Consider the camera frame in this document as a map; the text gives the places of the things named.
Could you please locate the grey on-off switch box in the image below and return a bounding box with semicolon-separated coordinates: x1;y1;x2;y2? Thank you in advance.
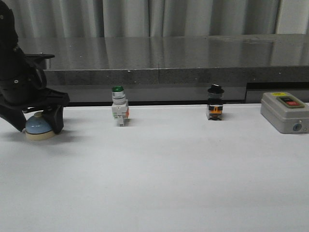
261;92;309;133

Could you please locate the green pushbutton switch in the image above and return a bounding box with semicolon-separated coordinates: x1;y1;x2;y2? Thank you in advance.
112;86;129;126

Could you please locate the grey granite counter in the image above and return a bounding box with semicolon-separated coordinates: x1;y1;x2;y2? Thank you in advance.
19;34;309;106

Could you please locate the grey curtain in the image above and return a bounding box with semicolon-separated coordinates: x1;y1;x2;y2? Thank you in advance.
7;0;309;38

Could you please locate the black rotary selector switch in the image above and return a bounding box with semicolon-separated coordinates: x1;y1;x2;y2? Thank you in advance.
206;84;225;120

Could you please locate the blue call bell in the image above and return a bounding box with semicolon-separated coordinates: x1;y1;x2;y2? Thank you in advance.
25;112;56;141

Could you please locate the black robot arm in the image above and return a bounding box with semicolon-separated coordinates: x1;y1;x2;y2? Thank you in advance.
0;1;70;134

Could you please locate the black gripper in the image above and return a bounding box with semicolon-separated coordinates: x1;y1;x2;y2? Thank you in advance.
0;53;70;133

